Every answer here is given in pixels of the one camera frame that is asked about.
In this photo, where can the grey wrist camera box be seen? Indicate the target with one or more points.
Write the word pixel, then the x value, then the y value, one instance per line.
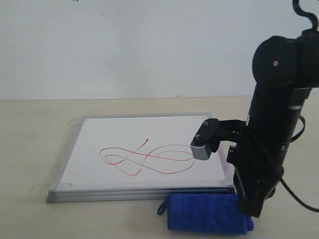
pixel 205 141

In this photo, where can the white aluminium-framed whiteboard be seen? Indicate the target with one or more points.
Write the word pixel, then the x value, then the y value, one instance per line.
pixel 134 157

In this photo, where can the blue microfibre cloth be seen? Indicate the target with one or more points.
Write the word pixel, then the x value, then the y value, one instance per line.
pixel 205 213

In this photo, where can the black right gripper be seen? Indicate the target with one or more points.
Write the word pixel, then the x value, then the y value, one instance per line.
pixel 257 165

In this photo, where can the clear tape far-left corner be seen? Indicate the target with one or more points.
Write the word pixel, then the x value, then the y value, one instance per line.
pixel 76 121

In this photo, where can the clear tape far-right corner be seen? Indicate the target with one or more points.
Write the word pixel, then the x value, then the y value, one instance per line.
pixel 204 116

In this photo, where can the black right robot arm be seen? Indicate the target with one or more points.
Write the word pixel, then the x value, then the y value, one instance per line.
pixel 285 70

